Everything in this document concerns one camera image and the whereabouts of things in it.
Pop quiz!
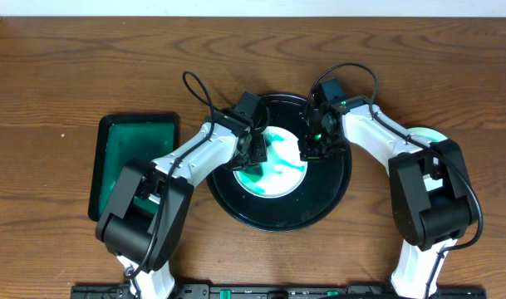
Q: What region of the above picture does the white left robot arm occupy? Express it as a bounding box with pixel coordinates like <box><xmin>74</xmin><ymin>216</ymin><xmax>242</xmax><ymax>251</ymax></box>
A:
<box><xmin>96</xmin><ymin>109</ymin><xmax>268</xmax><ymax>298</ymax></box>

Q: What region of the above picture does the white plate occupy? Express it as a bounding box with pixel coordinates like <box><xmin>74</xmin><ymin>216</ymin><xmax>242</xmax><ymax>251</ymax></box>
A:
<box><xmin>233</xmin><ymin>126</ymin><xmax>307</xmax><ymax>199</ymax></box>

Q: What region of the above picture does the mint green plate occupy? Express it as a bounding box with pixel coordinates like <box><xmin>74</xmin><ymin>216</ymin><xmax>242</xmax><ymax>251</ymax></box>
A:
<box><xmin>409</xmin><ymin>127</ymin><xmax>447</xmax><ymax>192</ymax></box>

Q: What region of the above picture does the black rectangular soap tray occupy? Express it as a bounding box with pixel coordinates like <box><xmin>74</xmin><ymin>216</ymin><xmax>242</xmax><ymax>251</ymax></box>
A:
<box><xmin>88</xmin><ymin>112</ymin><xmax>179</xmax><ymax>222</ymax></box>

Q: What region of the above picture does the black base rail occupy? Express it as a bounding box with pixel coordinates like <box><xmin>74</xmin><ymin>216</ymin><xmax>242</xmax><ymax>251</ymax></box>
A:
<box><xmin>69</xmin><ymin>283</ymin><xmax>489</xmax><ymax>299</ymax></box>

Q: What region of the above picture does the green wavy sponge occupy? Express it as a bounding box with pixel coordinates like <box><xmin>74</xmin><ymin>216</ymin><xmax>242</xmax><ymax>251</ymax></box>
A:
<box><xmin>237</xmin><ymin>164</ymin><xmax>263</xmax><ymax>184</ymax></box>

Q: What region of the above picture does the black round tray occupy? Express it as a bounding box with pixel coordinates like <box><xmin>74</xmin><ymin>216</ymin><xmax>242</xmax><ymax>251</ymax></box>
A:
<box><xmin>206</xmin><ymin>94</ymin><xmax>352</xmax><ymax>232</ymax></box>

